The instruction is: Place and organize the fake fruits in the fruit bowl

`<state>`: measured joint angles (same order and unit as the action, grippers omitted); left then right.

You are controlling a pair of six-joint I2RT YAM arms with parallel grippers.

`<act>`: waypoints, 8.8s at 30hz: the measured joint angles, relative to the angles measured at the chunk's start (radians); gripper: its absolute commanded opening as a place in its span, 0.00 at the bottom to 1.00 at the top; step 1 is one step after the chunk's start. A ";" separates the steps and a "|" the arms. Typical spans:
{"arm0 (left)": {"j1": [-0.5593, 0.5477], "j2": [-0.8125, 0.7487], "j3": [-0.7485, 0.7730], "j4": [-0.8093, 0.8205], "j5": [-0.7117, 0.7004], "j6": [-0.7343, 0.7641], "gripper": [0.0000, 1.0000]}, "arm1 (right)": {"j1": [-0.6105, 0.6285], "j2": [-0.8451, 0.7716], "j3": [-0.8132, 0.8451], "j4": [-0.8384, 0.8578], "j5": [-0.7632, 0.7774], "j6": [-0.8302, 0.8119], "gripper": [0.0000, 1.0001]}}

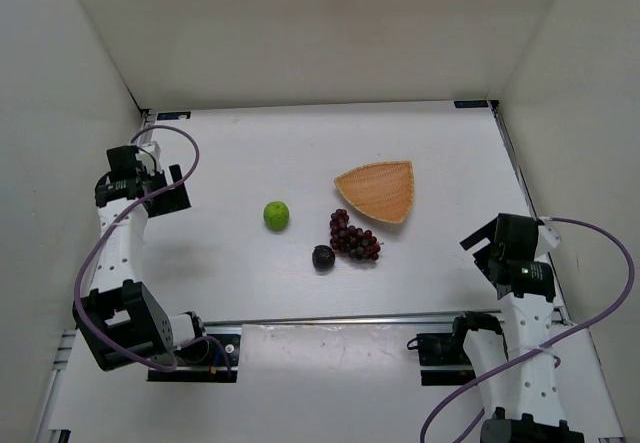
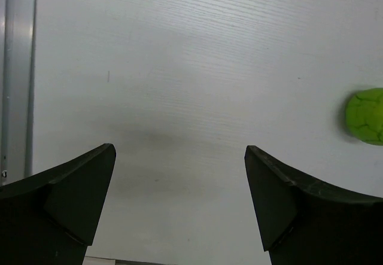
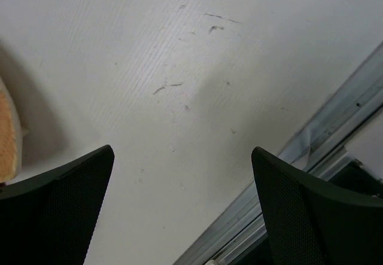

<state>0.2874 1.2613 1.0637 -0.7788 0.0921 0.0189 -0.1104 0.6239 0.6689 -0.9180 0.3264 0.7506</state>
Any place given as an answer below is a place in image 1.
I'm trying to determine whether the dark red fake grape bunch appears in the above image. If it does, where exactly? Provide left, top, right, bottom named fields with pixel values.
left=329, top=209, right=383, bottom=262

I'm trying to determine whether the dark purple fake plum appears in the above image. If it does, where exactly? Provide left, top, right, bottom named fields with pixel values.
left=312, top=245, right=335, bottom=272

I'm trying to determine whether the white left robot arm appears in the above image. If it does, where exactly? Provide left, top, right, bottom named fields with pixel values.
left=72, top=142, right=204, bottom=371

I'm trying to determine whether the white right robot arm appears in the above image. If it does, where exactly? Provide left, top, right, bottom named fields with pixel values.
left=454, top=213, right=584, bottom=442

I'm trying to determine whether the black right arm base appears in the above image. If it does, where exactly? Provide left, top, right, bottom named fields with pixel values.
left=406, top=333, right=475, bottom=387

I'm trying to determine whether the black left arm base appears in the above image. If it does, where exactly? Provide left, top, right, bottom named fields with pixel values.
left=147, top=325, right=242, bottom=384

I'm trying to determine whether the green fake apple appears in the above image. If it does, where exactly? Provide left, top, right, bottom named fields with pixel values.
left=263, top=201, right=290, bottom=232

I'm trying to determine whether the woven orange fruit basket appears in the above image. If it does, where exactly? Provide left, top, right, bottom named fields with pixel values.
left=334, top=161, right=415, bottom=224

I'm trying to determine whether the aluminium front rail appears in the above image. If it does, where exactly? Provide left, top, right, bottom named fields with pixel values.
left=204, top=310, right=463, bottom=327

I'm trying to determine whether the aluminium rail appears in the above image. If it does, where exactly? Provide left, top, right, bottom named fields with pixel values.
left=204, top=310, right=463, bottom=327
left=34, top=330, right=76, bottom=443
left=488, top=100, right=571, bottom=325

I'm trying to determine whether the aluminium right side rail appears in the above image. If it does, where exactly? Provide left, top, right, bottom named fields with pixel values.
left=488, top=100, right=571, bottom=325

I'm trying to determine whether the aluminium left side rail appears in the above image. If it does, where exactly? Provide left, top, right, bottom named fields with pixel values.
left=34, top=330, right=76, bottom=443

